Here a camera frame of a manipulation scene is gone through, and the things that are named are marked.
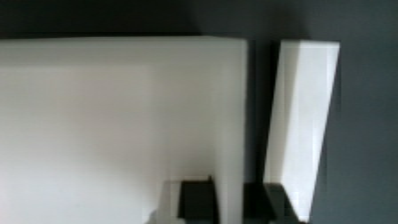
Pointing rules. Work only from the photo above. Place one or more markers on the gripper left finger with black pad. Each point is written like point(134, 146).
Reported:
point(198, 205)

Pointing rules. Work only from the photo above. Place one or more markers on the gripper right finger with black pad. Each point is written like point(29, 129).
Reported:
point(283, 215)

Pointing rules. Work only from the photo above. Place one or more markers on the white drawer cabinet box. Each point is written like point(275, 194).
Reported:
point(122, 121)

